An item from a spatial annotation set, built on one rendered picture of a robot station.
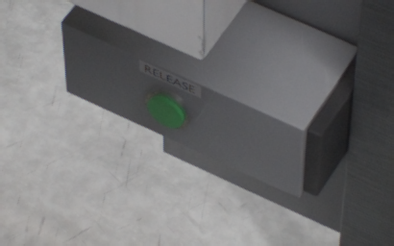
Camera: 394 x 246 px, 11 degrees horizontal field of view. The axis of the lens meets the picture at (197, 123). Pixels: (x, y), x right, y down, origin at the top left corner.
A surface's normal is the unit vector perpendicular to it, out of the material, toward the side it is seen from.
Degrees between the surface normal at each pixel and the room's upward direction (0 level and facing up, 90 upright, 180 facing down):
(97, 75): 90
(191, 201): 0
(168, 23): 90
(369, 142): 90
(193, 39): 90
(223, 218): 0
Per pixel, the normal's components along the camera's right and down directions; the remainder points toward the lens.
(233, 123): -0.50, 0.69
